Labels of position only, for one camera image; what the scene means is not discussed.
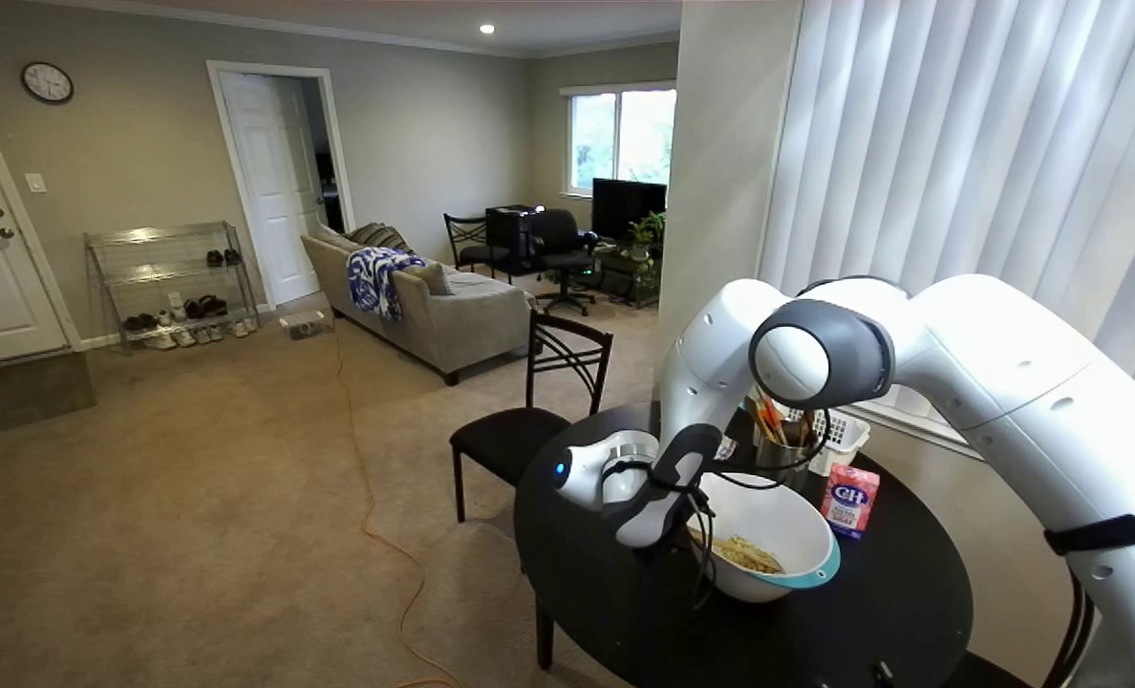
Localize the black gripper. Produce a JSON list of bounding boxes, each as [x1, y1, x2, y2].
[[675, 484, 720, 556]]

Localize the white bowl with teal band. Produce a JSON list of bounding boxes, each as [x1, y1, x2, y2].
[[682, 468, 845, 607]]

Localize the yellow food substance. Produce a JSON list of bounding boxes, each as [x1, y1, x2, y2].
[[709, 530, 789, 578]]

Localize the metal utensil cup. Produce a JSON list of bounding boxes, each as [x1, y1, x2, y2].
[[747, 433, 817, 477]]

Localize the round black table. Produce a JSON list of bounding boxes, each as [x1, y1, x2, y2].
[[512, 398, 979, 688]]

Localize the pink sugar box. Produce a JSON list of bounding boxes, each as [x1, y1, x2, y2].
[[817, 461, 882, 546]]

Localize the black metal dining chair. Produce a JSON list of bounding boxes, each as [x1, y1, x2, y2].
[[447, 304, 613, 526]]

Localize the green house plant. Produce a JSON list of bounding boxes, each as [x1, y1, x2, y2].
[[622, 210, 669, 304]]

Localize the black office chair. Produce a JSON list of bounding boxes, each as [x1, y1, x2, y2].
[[528, 205, 605, 315]]

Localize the grey sofa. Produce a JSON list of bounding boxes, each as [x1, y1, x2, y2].
[[296, 221, 533, 387]]

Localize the black television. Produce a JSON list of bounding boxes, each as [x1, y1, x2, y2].
[[588, 177, 669, 243]]

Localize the dark desk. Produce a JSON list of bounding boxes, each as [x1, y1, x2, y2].
[[480, 201, 546, 280]]

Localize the black armchair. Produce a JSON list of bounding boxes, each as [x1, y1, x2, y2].
[[438, 210, 512, 280]]

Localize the bright window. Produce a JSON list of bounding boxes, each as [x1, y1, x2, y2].
[[564, 84, 680, 201]]

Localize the blue white patterned blanket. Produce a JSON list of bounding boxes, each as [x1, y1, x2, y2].
[[343, 243, 422, 322]]

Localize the white vertical blinds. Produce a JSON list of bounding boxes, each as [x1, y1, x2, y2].
[[752, 0, 1135, 411]]

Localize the white interior door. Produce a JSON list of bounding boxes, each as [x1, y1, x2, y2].
[[212, 68, 324, 310]]

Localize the glass shoe rack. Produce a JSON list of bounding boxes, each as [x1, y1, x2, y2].
[[84, 219, 264, 350]]

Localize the brown door mat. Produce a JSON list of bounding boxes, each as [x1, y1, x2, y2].
[[0, 350, 100, 448]]

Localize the black base cable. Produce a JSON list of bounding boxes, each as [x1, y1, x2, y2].
[[1047, 568, 1099, 688]]

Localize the round wall clock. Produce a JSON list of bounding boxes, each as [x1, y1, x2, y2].
[[17, 58, 81, 112]]

